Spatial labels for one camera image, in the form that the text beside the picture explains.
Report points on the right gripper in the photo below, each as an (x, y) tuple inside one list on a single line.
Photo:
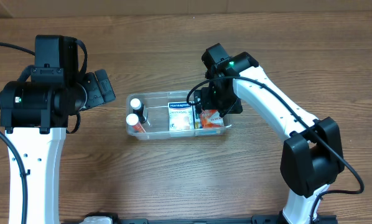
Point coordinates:
[(219, 104)]

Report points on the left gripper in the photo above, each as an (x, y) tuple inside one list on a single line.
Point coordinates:
[(96, 91)]

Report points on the red small box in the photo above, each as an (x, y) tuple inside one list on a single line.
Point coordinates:
[(211, 119)]

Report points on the white Hansaplast plaster box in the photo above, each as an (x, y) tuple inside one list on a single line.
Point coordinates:
[(180, 116)]

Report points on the black tube white cap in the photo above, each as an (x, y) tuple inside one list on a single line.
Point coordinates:
[(139, 109)]

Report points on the orange tube white cap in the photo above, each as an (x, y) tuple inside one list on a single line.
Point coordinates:
[(133, 124)]

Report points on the blue yellow VapoDrops box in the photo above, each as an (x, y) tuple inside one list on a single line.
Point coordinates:
[(197, 118)]

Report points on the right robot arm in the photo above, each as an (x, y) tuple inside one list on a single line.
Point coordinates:
[(312, 149)]

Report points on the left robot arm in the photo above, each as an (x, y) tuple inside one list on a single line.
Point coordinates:
[(34, 112)]

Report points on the clear plastic container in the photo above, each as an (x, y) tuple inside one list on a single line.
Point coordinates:
[(157, 124)]

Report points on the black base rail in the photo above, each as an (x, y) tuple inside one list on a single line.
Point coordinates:
[(112, 218)]

